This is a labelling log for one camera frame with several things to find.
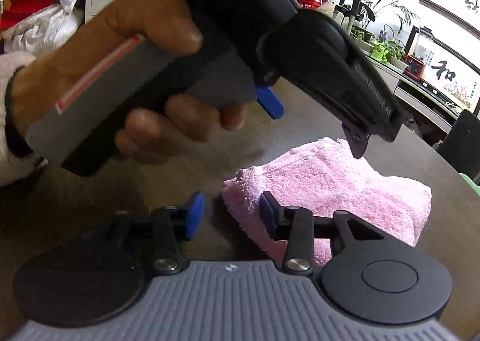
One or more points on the framed calligraphy picture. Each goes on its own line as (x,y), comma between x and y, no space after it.
(453,77)

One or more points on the white fleece sleeve forearm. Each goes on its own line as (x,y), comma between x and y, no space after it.
(17,159)

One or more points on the person's left hand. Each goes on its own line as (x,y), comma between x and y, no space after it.
(145,79)

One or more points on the red blender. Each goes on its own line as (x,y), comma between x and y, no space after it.
(418,52)

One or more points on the black office chair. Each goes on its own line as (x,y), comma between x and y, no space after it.
(461,147)

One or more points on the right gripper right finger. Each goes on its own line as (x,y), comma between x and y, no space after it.
(294,225)

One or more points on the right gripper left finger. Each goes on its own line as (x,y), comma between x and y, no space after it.
(172,226)

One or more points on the potted green plants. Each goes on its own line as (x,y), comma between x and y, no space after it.
(379,25)

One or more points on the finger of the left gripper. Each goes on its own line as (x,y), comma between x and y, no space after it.
(358,143)

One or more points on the pink terry towel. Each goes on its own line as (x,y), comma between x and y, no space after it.
(323,177)

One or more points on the low grey counter cabinet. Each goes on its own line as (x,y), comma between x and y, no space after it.
(426,115)

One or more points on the white plastic bags pile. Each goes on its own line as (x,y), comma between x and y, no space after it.
(39,26)

